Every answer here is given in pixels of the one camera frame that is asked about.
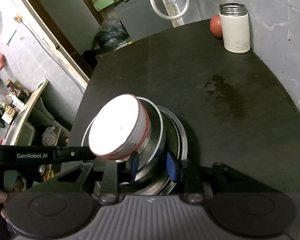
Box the steel plate with blue sticker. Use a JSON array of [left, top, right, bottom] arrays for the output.
[[120, 106, 189, 196]]

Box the deep steel bowl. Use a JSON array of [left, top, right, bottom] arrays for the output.
[[81, 94, 166, 181]]

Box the white bowl red rim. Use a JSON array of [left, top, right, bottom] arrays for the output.
[[88, 94, 151, 160]]

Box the left hand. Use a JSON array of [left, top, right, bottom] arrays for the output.
[[0, 190, 10, 223]]

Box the wooden side counter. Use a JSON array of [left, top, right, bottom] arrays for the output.
[[3, 77, 49, 145]]

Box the black plastic bag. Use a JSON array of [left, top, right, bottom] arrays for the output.
[[91, 18, 131, 54]]

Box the red tomato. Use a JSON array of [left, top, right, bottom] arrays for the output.
[[210, 14, 223, 38]]

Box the dark grey cabinet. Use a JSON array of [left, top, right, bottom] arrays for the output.
[[115, 0, 173, 41]]

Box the white thermos steel top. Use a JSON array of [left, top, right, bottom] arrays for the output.
[[219, 2, 250, 54]]

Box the green box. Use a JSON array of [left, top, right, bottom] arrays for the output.
[[93, 0, 115, 11]]

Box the white hose loop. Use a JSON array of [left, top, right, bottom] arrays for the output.
[[148, 0, 191, 21]]

